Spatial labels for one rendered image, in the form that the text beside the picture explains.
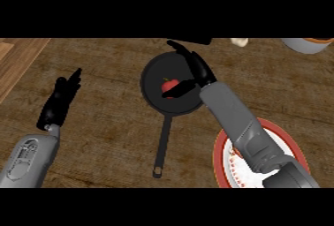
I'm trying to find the light wooden board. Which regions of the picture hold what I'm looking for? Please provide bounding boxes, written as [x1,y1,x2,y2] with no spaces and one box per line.
[0,37,51,104]

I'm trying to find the red and white plate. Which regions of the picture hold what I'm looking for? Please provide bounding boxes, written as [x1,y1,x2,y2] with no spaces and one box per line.
[211,117,311,189]

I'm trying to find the black frying pan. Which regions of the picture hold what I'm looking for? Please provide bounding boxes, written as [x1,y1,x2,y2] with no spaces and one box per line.
[138,50,205,179]

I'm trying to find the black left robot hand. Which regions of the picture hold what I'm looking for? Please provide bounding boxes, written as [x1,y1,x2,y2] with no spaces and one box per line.
[35,67,84,132]

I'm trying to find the red bell pepper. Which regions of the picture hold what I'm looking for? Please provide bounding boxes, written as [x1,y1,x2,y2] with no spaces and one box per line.
[160,77,181,99]

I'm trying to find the cream pale object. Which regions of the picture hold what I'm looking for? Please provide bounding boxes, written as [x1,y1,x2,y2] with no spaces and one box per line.
[228,37,249,48]

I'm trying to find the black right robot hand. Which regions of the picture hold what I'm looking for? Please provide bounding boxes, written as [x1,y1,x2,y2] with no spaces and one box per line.
[160,40,217,100]

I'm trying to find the grey pot with orange rim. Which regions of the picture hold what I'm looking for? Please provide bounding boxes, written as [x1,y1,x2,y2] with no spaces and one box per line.
[279,37,334,55]

